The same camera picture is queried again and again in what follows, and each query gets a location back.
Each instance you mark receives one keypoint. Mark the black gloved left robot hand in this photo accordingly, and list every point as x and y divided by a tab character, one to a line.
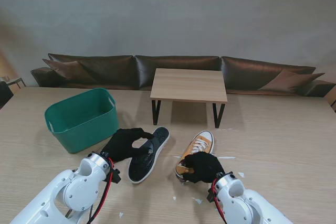
120	148

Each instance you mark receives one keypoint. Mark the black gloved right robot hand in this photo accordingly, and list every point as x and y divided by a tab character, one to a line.
207	167

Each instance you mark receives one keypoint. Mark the yellow canvas sneaker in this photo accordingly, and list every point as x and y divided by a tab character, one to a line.
144	167
199	144

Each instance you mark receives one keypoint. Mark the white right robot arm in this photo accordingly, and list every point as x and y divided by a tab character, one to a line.
244	205

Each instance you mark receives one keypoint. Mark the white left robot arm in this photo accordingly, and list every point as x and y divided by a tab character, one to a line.
71	192

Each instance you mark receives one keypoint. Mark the green plastic basket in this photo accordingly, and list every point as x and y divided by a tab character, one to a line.
76	129

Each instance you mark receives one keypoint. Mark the dark brown leather sofa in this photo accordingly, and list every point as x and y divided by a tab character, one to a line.
110	69

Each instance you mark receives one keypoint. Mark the small wooden black-legged table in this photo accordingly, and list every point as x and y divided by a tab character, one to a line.
189	85

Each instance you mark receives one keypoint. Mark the small background side table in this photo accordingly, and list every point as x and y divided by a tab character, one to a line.
14	80

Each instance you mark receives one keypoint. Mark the light wooden furniture piece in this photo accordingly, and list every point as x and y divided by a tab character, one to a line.
332	100

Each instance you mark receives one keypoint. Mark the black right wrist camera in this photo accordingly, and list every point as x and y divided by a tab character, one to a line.
210	195

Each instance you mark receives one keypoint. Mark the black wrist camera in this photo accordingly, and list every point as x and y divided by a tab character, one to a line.
210	195
115	176

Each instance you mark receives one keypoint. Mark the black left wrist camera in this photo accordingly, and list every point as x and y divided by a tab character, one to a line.
115	176

